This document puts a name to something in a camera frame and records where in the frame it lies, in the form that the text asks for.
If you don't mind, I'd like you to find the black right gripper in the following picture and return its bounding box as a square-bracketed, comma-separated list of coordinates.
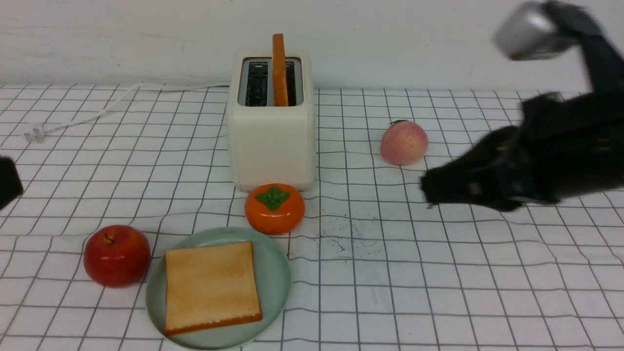
[420, 93, 605, 213]

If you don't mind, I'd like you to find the toast slice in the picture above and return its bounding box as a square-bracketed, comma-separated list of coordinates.
[164, 241, 263, 336]
[272, 33, 289, 107]

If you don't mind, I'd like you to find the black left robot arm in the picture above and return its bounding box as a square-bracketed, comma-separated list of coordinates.
[0, 156, 24, 211]

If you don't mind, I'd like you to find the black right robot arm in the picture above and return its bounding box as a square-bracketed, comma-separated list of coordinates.
[420, 91, 624, 213]

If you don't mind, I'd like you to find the cream white toaster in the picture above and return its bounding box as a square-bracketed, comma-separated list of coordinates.
[225, 48, 318, 192]

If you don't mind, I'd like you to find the pink peach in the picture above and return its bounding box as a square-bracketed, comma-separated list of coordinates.
[380, 120, 429, 166]

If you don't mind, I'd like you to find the white grid tablecloth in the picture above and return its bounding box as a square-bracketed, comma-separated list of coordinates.
[0, 85, 624, 351]

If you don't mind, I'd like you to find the orange persimmon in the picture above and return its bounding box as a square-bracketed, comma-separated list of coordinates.
[244, 183, 306, 235]

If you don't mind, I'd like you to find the red apple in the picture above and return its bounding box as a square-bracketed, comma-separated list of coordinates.
[83, 225, 151, 288]

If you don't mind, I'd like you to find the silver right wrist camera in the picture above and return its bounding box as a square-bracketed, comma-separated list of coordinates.
[492, 0, 574, 61]

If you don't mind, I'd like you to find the black camera cable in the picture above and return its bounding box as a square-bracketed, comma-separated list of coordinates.
[544, 0, 624, 96]

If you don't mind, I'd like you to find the white power cord with plug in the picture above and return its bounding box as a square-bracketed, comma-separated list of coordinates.
[24, 83, 230, 144]

